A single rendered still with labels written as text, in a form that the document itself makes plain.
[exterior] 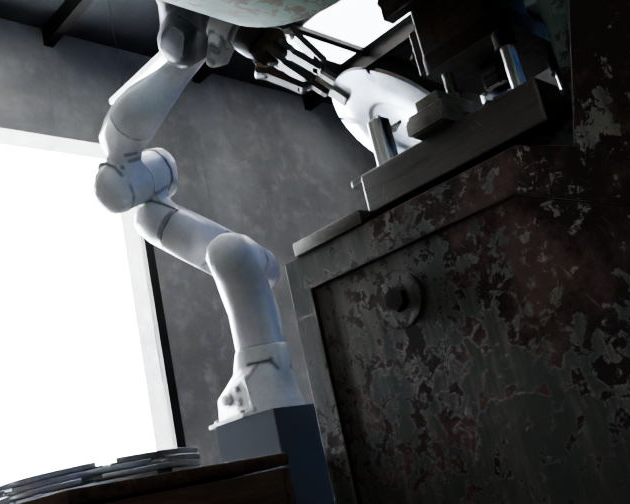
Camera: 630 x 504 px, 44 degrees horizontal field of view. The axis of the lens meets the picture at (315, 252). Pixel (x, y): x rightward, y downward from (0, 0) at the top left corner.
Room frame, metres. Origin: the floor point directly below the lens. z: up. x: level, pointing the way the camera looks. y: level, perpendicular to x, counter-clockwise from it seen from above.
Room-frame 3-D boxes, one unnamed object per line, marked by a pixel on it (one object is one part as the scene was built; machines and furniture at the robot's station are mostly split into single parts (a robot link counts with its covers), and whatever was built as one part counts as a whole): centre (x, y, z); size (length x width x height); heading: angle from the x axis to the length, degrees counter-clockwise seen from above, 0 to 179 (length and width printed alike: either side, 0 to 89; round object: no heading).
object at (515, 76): (1.03, -0.34, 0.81); 0.02 x 0.02 x 0.14
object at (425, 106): (1.01, -0.23, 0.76); 0.17 x 0.06 x 0.10; 137
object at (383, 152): (1.09, -0.14, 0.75); 0.03 x 0.03 x 0.10; 47
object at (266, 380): (1.68, 0.19, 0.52); 0.22 x 0.19 x 0.14; 50
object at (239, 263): (1.61, 0.17, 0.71); 0.18 x 0.11 x 0.25; 167
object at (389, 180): (1.13, -0.35, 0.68); 0.45 x 0.30 x 0.06; 137
